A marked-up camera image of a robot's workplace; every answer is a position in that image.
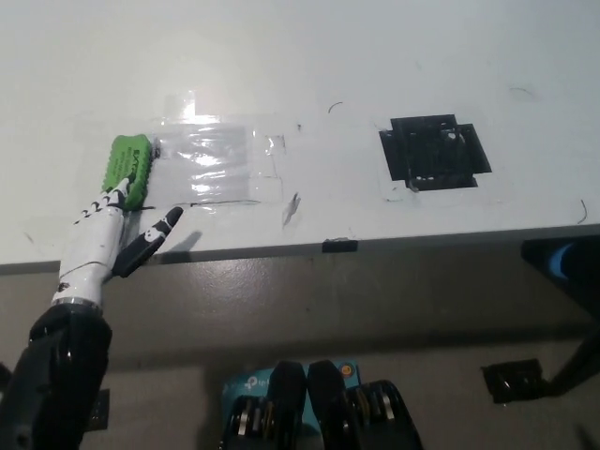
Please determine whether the black tape square patch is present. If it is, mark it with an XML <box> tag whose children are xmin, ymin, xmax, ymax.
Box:
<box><xmin>378</xmin><ymin>113</ymin><xmax>492</xmax><ymax>191</ymax></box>

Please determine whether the green whiteboard eraser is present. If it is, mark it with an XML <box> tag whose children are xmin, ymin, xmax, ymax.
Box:
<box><xmin>99</xmin><ymin>133</ymin><xmax>156</xmax><ymax>211</ymax></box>

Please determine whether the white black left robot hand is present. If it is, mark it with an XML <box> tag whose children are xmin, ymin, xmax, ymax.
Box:
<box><xmin>51</xmin><ymin>175</ymin><xmax>185</xmax><ymax>307</ymax></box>

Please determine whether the clear tape sheet patch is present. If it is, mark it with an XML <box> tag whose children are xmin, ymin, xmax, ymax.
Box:
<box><xmin>157</xmin><ymin>89</ymin><xmax>288</xmax><ymax>207</ymax></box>

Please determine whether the black object with blue part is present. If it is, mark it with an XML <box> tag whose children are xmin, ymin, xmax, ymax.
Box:
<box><xmin>519</xmin><ymin>236</ymin><xmax>600</xmax><ymax>324</ymax></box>

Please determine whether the black diagonal table leg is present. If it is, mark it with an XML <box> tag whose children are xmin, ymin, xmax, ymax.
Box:
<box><xmin>547</xmin><ymin>322</ymin><xmax>600</xmax><ymax>399</ymax></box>

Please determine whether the black teal robot torso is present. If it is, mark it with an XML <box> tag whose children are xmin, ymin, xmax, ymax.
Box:
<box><xmin>216</xmin><ymin>359</ymin><xmax>423</xmax><ymax>450</ymax></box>

